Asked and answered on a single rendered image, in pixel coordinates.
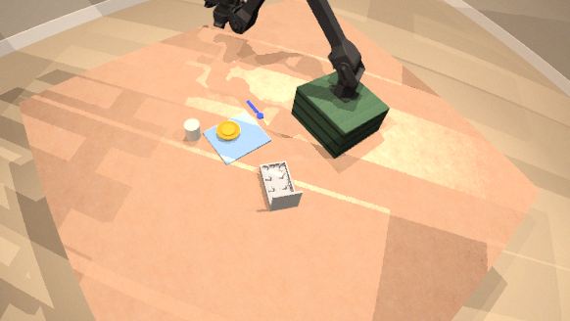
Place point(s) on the yellow round plate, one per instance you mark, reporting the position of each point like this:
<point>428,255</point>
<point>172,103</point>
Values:
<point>228,130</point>

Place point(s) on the white dish rack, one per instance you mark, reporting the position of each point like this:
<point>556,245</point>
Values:
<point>279,187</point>

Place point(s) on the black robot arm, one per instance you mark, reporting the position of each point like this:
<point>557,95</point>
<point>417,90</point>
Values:
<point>344,57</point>

